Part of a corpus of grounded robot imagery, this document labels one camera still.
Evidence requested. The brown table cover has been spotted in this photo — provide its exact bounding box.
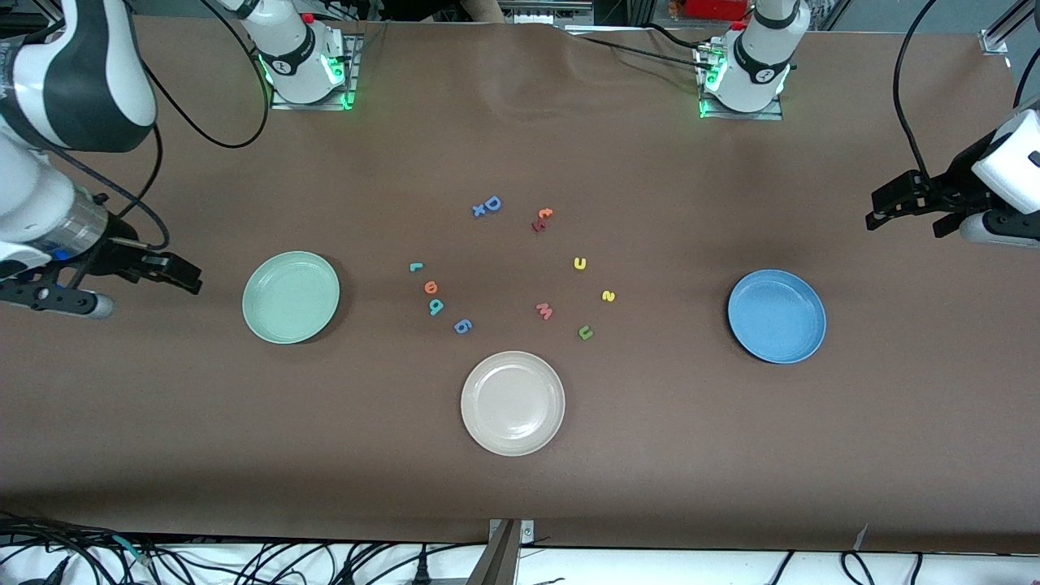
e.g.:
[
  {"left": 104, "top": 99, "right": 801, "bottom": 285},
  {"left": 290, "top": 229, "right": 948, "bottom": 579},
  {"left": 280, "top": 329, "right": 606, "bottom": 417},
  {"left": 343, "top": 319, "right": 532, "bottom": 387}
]
[{"left": 0, "top": 15, "right": 1040, "bottom": 555}]

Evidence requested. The red box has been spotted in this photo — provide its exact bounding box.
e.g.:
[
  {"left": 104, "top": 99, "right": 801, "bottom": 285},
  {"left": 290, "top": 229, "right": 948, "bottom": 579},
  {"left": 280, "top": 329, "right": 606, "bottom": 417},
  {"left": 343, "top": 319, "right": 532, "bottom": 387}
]
[{"left": 682, "top": 0, "right": 752, "bottom": 22}]

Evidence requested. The aluminium profile rail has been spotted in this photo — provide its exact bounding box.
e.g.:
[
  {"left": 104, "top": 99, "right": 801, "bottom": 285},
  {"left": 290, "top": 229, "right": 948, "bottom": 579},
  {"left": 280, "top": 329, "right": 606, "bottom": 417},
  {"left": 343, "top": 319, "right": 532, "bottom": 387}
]
[{"left": 979, "top": 0, "right": 1040, "bottom": 54}]

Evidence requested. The green plate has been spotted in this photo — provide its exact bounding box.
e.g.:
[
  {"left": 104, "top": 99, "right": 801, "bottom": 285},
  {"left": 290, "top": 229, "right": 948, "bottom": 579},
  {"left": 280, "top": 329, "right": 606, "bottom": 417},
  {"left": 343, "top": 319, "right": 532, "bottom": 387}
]
[{"left": 241, "top": 250, "right": 341, "bottom": 345}]

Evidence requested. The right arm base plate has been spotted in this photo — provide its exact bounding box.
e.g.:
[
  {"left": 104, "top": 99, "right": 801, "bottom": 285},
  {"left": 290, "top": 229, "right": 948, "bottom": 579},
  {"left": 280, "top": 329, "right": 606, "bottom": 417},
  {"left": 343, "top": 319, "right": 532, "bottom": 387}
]
[{"left": 270, "top": 32, "right": 364, "bottom": 111}]

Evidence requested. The metal table bracket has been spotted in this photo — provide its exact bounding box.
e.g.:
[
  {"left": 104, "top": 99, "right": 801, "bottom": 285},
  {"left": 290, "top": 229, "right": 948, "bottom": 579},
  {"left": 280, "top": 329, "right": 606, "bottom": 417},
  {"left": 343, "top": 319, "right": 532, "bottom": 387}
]
[{"left": 467, "top": 518, "right": 537, "bottom": 585}]

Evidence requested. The blue plate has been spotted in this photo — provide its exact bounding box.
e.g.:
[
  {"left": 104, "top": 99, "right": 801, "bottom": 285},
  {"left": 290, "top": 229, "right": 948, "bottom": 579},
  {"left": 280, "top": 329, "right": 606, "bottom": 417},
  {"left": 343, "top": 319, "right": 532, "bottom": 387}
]
[{"left": 727, "top": 269, "right": 828, "bottom": 365}]

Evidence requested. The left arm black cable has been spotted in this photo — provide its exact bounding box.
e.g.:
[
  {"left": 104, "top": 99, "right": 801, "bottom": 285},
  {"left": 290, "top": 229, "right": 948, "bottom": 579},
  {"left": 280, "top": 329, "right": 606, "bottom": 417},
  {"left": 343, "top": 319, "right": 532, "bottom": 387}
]
[{"left": 892, "top": 0, "right": 1040, "bottom": 192}]

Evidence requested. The teal tipped cable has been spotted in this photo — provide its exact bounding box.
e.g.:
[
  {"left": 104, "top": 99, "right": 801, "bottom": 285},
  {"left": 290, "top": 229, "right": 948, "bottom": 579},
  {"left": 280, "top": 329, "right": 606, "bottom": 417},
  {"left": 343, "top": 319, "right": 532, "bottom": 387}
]
[{"left": 112, "top": 535, "right": 155, "bottom": 566}]

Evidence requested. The black table cable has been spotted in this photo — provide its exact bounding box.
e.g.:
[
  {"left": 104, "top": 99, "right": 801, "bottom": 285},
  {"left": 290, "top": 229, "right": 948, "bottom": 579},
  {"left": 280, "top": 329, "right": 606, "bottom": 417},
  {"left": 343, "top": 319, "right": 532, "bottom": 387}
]
[
  {"left": 644, "top": 23, "right": 709, "bottom": 53},
  {"left": 565, "top": 32, "right": 708, "bottom": 67}
]

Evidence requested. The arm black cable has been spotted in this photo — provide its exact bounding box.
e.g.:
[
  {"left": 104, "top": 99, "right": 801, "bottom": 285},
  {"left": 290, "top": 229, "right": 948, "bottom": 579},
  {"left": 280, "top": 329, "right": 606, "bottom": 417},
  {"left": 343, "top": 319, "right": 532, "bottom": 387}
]
[
  {"left": 892, "top": 0, "right": 1040, "bottom": 192},
  {"left": 49, "top": 0, "right": 271, "bottom": 251}
]

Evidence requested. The beige plate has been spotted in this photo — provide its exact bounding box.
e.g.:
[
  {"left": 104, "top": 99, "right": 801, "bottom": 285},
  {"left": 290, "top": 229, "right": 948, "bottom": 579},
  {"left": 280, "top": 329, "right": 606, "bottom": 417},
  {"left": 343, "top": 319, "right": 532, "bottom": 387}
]
[{"left": 460, "top": 350, "right": 566, "bottom": 457}]

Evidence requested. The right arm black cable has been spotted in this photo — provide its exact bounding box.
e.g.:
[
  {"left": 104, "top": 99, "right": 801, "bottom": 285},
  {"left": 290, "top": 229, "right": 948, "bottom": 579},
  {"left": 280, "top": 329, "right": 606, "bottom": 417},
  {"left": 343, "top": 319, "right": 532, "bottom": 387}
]
[{"left": 49, "top": 0, "right": 271, "bottom": 251}]

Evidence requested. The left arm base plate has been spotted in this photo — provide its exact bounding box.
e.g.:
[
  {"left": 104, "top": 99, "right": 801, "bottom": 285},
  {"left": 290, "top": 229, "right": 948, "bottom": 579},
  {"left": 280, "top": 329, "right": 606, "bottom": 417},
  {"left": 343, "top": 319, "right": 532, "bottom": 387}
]
[{"left": 695, "top": 41, "right": 786, "bottom": 122}]

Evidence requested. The grey metal frame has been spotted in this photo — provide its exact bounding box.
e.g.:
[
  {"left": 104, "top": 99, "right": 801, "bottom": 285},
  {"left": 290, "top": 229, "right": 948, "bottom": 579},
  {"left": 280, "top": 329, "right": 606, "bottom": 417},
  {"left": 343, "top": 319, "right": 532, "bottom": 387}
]
[{"left": 496, "top": 0, "right": 594, "bottom": 30}]

